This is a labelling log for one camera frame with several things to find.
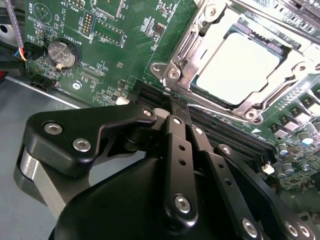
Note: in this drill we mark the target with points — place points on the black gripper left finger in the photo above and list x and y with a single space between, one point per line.
62 152

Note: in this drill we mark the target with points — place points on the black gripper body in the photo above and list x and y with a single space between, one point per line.
125 205

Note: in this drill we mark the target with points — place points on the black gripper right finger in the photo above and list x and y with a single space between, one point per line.
201 141

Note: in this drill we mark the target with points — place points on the metal socket cover frame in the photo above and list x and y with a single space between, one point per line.
191 65

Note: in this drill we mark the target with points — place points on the silver topped CPU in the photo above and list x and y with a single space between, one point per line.
237 70

